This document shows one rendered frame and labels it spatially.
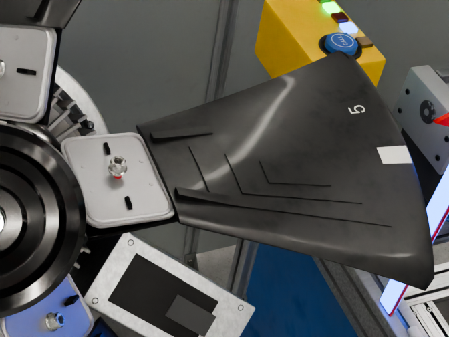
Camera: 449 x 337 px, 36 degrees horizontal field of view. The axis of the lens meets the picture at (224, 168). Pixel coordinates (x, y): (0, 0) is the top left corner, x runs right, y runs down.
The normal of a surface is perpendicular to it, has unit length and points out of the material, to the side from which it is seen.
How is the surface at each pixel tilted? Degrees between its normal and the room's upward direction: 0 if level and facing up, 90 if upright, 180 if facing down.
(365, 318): 90
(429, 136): 90
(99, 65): 90
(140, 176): 7
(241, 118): 4
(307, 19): 0
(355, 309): 90
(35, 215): 50
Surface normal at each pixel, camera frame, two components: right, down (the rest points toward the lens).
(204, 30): 0.37, 0.69
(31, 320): 0.87, -0.31
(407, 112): -0.93, 0.16
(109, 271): 0.37, 0.07
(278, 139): 0.25, -0.61
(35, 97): -0.46, -0.05
